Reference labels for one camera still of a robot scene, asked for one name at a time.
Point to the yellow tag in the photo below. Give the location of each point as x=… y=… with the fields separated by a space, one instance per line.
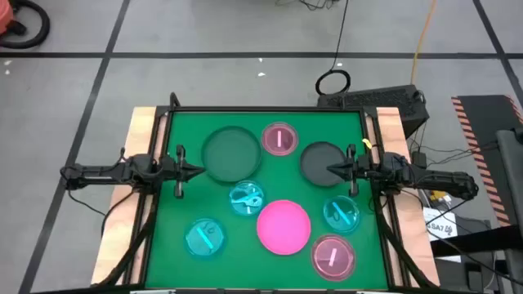
x=366 y=143

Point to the black ramp with striped edges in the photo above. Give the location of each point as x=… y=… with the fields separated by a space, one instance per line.
x=482 y=118

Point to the green table mat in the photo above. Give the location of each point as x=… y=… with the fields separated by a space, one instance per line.
x=245 y=269

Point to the transparent cyan plastic plate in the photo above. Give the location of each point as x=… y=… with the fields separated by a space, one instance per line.
x=348 y=221
x=196 y=245
x=241 y=192

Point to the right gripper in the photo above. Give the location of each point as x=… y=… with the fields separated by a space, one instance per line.
x=358 y=171

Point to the transparent pink plastic plate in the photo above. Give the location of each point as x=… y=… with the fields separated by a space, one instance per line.
x=343 y=265
x=287 y=143

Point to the black computer case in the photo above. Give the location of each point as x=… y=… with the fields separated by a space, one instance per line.
x=400 y=102

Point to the white paper label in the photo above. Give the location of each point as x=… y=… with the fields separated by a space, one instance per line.
x=439 y=228

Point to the yellow plug connector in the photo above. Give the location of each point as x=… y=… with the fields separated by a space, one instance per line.
x=437 y=195

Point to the opaque pink plastic plate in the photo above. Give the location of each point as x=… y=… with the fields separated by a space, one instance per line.
x=283 y=226

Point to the black table frame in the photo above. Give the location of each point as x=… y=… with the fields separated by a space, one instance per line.
x=265 y=109

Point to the black power adapter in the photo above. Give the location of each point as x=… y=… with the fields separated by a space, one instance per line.
x=419 y=158

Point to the black metal stand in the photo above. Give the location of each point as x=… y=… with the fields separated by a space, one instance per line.
x=470 y=243

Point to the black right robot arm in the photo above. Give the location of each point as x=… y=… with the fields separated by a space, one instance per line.
x=441 y=179

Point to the dark grey plastic plate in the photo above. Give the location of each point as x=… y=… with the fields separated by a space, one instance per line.
x=316 y=157

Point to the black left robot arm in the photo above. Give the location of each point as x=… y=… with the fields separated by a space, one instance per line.
x=102 y=171

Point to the orange vacuum cleaner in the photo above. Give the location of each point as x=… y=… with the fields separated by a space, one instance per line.
x=5 y=18

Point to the large green plastic plate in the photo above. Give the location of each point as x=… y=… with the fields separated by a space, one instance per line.
x=231 y=155

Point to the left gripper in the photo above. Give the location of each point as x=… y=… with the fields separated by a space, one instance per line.
x=180 y=171

